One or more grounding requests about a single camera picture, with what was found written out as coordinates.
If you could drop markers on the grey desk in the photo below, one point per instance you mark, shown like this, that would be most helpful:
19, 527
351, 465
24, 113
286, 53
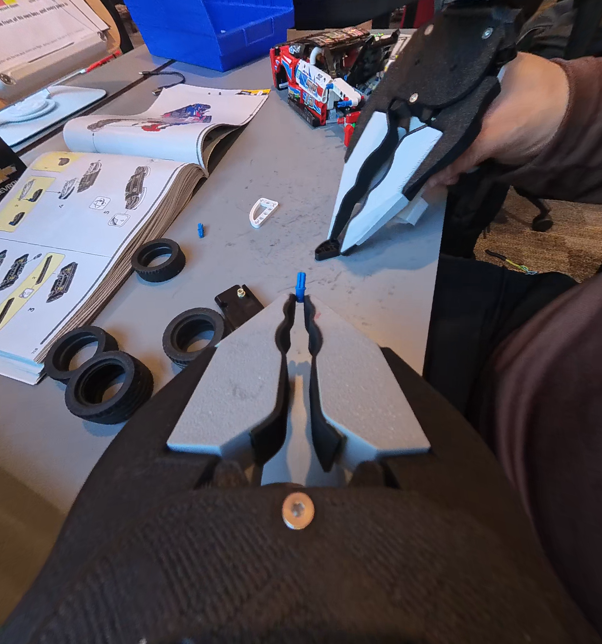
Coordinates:
281, 201

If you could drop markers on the black backpack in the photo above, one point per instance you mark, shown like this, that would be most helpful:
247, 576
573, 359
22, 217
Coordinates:
472, 216

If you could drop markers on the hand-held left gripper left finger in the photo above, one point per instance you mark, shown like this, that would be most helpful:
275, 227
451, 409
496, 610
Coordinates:
230, 397

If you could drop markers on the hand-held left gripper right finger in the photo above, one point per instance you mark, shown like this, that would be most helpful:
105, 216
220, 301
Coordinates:
366, 397

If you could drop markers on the person's right forearm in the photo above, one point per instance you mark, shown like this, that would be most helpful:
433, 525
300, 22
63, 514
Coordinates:
592, 131

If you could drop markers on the red white toy car model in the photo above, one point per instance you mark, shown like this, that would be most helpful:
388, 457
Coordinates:
311, 90

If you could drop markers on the person's black pants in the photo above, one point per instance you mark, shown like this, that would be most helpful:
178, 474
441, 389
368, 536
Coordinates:
482, 312

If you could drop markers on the black toy tyre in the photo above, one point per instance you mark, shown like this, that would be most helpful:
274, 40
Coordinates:
135, 402
52, 362
175, 271
173, 352

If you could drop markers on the printed instruction sheet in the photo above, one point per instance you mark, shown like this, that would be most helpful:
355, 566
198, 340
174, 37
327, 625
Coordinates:
29, 30

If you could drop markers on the blue plastic bin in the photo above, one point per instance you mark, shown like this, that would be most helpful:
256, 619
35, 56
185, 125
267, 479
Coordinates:
205, 30

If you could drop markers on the person's right hand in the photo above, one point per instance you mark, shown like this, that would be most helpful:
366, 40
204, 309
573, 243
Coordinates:
527, 110

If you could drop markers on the white stand base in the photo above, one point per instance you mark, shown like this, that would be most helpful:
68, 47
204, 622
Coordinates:
54, 105

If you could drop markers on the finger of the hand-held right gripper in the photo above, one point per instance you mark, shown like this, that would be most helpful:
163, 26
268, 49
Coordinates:
361, 156
401, 171

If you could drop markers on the open instruction booklet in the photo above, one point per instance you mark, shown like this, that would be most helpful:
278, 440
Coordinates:
80, 211

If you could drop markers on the black brick plate assembly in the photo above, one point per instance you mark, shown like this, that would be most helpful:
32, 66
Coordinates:
235, 309

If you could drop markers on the white curved frame brick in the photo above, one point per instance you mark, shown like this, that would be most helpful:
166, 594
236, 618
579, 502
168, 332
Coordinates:
254, 219

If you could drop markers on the black triangular holed brick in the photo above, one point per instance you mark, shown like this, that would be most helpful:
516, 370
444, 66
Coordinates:
327, 250

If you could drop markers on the black office chair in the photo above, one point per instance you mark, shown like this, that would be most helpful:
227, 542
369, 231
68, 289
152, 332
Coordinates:
542, 221

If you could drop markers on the person's brown shirt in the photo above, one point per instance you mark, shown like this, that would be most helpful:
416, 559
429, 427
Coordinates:
567, 427

